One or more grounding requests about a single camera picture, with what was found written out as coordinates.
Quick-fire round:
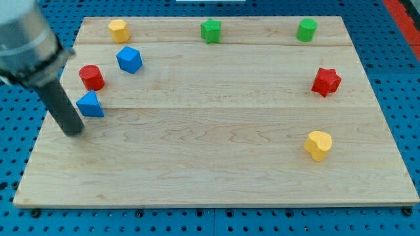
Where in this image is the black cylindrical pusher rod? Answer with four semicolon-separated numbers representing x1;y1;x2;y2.
34;78;84;136

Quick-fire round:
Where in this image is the blue triangle block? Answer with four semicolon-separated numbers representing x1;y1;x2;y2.
76;90;105;117

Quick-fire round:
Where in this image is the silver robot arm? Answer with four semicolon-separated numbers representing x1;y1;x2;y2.
1;0;84;136

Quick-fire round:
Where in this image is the red cylinder block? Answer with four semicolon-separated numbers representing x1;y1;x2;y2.
79;64;105;90

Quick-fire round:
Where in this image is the blue cube block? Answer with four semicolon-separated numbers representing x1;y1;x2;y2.
116;47;143;74

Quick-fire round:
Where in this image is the yellow hexagon block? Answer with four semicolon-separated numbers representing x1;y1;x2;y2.
108;19;131;43

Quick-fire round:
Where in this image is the wooden board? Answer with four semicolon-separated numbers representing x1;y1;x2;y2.
13;16;419;209

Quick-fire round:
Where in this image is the green star block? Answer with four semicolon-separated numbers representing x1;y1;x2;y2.
200;18;222;44

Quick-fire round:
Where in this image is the green cylinder block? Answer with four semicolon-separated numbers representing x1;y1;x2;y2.
296;18;318;42

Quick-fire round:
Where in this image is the yellow heart block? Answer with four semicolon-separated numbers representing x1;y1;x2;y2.
303;130;333;162

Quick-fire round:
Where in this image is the red star block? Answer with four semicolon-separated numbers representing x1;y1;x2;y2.
311;68;342;97

